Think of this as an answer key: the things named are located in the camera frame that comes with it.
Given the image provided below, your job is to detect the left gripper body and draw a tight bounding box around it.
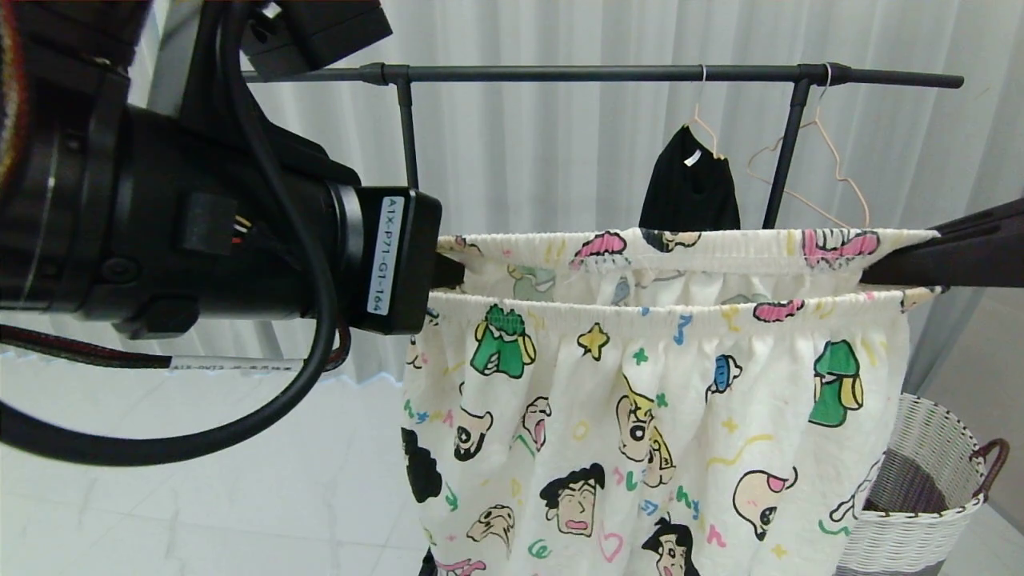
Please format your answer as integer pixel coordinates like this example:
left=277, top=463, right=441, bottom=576
left=112, top=104, right=443, bottom=341

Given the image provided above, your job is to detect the black garment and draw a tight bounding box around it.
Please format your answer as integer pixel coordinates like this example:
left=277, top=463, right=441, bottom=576
left=638, top=124, right=742, bottom=233

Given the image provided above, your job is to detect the cream printed garment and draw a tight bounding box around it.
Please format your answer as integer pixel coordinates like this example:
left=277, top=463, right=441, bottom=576
left=400, top=228, right=945, bottom=576

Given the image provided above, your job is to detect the pink clothes hanger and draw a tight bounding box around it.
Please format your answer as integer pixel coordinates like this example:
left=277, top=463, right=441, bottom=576
left=746, top=64, right=871, bottom=230
left=686, top=66, right=729, bottom=161

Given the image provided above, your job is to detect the black clothes rack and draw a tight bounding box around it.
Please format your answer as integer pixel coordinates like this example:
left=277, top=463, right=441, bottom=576
left=240, top=62, right=965, bottom=233

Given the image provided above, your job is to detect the white laundry basket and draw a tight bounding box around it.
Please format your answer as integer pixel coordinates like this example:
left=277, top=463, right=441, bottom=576
left=832, top=392, right=1010, bottom=576

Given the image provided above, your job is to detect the white curtain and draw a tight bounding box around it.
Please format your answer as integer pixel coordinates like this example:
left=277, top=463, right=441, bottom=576
left=128, top=0, right=1024, bottom=393

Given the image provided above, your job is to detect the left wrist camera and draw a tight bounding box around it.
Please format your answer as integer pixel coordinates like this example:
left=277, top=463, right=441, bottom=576
left=180, top=0, right=394, bottom=186

